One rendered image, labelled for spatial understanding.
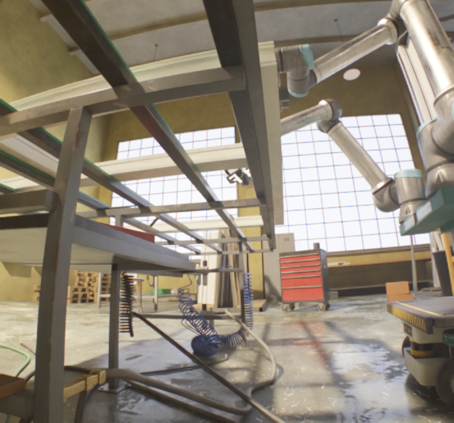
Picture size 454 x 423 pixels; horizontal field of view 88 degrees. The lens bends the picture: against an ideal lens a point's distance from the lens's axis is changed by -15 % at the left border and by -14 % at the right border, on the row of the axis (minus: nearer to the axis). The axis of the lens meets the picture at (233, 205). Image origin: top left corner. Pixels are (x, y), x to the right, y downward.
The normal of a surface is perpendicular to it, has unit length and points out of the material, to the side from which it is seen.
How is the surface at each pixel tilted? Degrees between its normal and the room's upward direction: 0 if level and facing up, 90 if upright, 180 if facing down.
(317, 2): 90
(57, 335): 90
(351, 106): 90
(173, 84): 90
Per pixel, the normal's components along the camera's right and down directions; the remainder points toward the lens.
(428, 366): -0.34, -0.26
